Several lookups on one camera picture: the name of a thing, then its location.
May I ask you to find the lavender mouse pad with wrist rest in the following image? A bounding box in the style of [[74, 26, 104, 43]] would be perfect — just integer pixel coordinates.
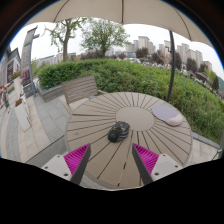
[[151, 104, 184, 127]]

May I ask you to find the beige patio umbrella canopy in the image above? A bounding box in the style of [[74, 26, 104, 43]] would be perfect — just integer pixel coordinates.
[[24, 0, 214, 49]]

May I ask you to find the bare-trunk leaning tree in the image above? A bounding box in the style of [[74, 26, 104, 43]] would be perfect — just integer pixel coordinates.
[[44, 17, 88, 63]]

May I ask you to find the green hedge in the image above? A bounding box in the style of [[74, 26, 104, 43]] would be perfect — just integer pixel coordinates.
[[35, 58, 224, 144]]

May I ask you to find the white flower planter box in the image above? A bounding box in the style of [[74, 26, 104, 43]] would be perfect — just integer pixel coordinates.
[[13, 96, 32, 133]]

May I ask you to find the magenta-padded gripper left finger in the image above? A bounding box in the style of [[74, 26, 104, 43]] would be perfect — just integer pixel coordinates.
[[41, 143, 92, 186]]

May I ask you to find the group of beige apartment buildings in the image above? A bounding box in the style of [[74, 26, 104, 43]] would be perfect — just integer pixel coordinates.
[[124, 35, 214, 73]]

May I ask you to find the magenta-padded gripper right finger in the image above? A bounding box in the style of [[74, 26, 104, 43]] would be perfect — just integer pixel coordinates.
[[131, 143, 184, 186]]

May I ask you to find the black computer mouse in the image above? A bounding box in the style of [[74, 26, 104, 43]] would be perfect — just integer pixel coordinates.
[[107, 121, 131, 144]]

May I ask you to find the grey sign pillar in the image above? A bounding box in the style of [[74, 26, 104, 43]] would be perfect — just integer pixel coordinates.
[[20, 26, 41, 98]]

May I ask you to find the round leafy green tree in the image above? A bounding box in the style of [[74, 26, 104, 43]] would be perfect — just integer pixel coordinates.
[[80, 18, 130, 58]]

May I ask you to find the slatted beige outdoor chair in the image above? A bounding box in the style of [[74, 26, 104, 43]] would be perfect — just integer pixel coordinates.
[[61, 75, 108, 114]]

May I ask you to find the dark curved umbrella pole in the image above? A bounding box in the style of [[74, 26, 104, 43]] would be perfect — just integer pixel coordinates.
[[165, 30, 177, 103]]

